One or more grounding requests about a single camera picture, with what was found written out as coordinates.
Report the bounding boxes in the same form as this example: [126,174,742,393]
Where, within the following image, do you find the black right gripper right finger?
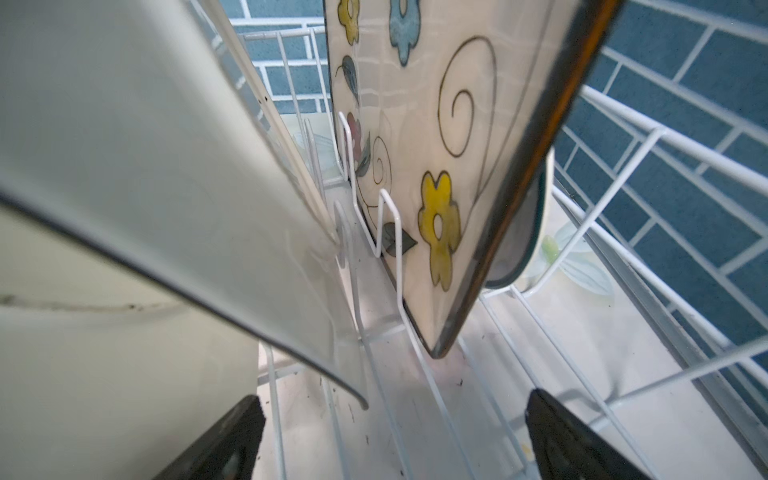
[525,388,647,480]

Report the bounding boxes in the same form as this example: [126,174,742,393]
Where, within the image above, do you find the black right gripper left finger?
[155,395,266,480]

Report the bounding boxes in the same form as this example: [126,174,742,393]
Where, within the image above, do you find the white square plate black rim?
[1,208,259,479]

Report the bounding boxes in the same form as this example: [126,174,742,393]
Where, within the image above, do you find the round white plate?
[485,147,555,290]

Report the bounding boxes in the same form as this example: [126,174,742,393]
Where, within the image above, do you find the floral square plate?
[323,1,623,359]

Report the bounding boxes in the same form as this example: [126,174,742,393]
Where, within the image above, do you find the white wire dish rack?
[219,1,767,479]

